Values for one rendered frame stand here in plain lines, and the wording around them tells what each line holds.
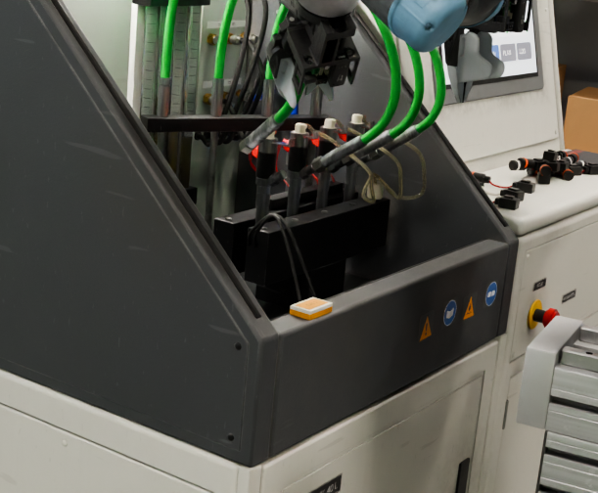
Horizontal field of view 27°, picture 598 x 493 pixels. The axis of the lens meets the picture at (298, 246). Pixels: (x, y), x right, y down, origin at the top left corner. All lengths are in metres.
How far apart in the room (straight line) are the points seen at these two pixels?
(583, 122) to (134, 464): 5.69
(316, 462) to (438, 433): 0.35
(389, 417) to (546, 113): 1.06
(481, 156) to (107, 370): 1.01
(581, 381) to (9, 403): 0.78
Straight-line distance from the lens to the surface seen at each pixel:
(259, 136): 1.63
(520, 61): 2.49
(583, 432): 1.37
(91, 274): 1.55
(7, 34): 1.60
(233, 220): 1.78
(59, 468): 1.68
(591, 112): 7.06
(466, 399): 1.95
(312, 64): 1.43
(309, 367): 1.50
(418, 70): 1.81
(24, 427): 1.71
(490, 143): 2.37
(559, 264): 2.17
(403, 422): 1.77
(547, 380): 1.36
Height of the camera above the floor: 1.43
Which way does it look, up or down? 16 degrees down
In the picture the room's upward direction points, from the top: 5 degrees clockwise
